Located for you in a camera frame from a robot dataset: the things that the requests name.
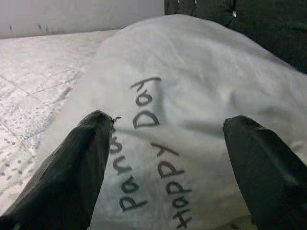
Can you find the white pillow with lettering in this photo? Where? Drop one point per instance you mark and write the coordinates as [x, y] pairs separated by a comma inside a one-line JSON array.
[[192, 83]]

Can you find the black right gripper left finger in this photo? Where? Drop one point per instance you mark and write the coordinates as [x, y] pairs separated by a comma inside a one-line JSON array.
[[62, 177]]

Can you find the black tufted headboard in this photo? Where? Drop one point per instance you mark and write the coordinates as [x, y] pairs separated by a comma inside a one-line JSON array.
[[275, 28]]

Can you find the white quilted mattress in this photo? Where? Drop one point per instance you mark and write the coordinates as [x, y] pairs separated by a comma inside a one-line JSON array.
[[36, 83]]

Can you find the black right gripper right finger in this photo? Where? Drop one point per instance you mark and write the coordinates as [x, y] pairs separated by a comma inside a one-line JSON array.
[[271, 177]]

